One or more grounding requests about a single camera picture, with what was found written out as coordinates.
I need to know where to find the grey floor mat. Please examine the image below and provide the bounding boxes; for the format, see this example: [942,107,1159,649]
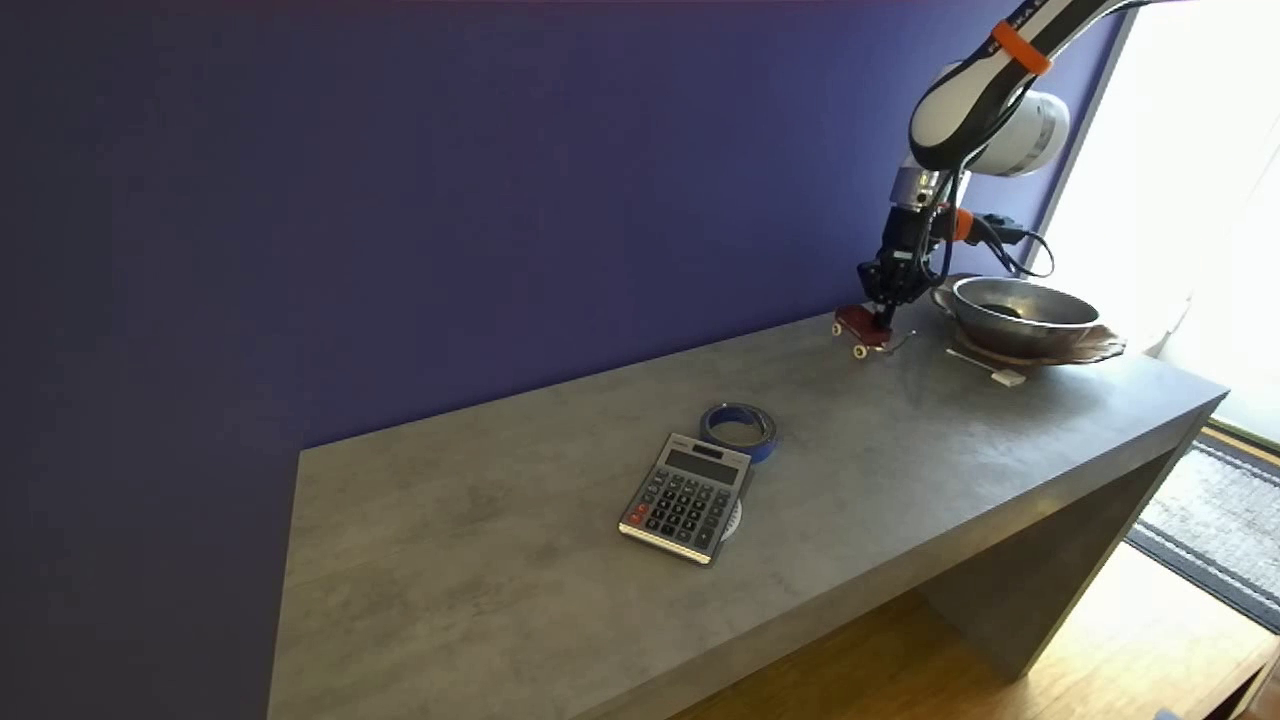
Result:
[1126,429,1280,635]

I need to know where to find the blue tape roll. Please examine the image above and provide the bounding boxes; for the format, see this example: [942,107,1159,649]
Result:
[696,400,781,467]

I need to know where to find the small white object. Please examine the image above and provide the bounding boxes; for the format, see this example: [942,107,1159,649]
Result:
[943,344,1033,393]

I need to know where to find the silver metal bowl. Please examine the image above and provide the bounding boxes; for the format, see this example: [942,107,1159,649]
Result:
[938,272,1110,358]

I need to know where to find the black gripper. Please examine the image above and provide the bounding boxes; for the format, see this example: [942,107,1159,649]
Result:
[857,197,943,328]

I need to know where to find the grey desk calculator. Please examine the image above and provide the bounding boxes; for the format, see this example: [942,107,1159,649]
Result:
[615,429,761,569]

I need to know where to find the small red toy trolley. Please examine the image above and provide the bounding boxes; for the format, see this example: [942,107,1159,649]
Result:
[831,301,905,358]

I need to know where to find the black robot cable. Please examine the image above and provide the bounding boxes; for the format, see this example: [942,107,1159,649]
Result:
[978,216,1061,284]

